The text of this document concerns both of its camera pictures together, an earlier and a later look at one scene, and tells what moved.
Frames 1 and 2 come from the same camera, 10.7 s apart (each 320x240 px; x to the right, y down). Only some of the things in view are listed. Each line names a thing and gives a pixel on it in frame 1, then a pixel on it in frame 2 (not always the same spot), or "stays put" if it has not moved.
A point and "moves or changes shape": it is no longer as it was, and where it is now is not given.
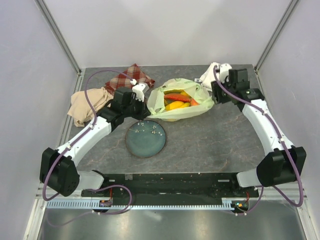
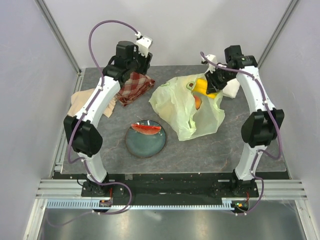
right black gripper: x=216 y=88 to x=213 y=85
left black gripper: x=144 y=112 to x=146 y=61
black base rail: x=170 y=185 stays put
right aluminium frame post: x=286 y=18 stays put
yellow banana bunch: x=176 y=104 to x=200 y=87
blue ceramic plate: x=145 y=139 stays put
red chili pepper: x=177 y=97 to x=146 y=129
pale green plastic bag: x=155 y=99 moves or changes shape
